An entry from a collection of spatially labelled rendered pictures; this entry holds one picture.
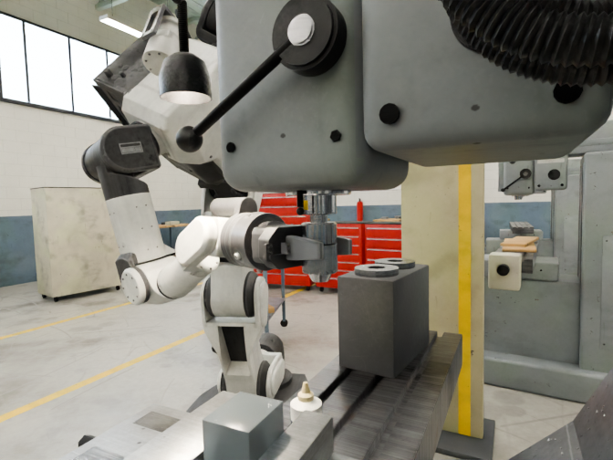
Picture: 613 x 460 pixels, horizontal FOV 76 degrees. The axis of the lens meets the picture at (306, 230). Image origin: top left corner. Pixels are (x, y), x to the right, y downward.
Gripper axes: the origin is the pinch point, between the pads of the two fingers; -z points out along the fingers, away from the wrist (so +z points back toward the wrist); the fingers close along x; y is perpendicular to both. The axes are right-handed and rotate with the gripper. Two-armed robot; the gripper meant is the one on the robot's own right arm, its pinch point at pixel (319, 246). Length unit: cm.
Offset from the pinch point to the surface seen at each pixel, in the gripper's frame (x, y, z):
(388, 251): 386, 61, 259
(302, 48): -10.7, -20.3, -8.8
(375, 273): 25.0, 8.2, 9.7
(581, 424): 22.2, 23.3, -25.0
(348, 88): -6.5, -16.9, -10.8
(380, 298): 23.6, 12.6, 7.4
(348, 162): -6.6, -9.9, -10.8
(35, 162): 105, -83, 829
